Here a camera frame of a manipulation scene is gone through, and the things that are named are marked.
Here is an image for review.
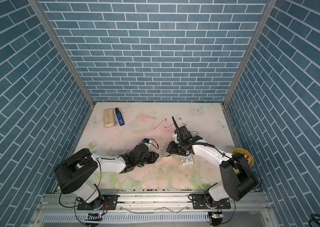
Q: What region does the aluminium front rail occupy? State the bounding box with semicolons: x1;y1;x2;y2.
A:
29;190;278;227

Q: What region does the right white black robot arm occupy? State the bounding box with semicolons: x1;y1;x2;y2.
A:
167;126;258;207

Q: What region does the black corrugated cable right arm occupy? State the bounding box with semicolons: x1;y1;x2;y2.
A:
172;116;182;142

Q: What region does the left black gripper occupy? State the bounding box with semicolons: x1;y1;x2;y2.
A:
134;151;160;167

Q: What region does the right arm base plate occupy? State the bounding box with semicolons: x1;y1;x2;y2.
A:
188;194;231;210

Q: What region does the aluminium corner post left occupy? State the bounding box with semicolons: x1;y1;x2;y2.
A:
28;0;95;107

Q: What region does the aluminium corner post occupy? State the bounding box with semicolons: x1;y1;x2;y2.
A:
28;0;95;107
223;0;277;107

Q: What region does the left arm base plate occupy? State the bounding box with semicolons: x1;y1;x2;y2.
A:
77;194;119;211

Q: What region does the beige zippered pencil case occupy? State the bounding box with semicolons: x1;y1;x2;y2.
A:
103;108;115;128

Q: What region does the aluminium corner post right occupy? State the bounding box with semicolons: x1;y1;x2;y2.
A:
223;0;277;107

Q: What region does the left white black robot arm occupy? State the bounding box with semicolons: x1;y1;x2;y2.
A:
55;143;159;203

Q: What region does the yellow pen cup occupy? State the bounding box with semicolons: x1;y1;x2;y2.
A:
232;148;254;167

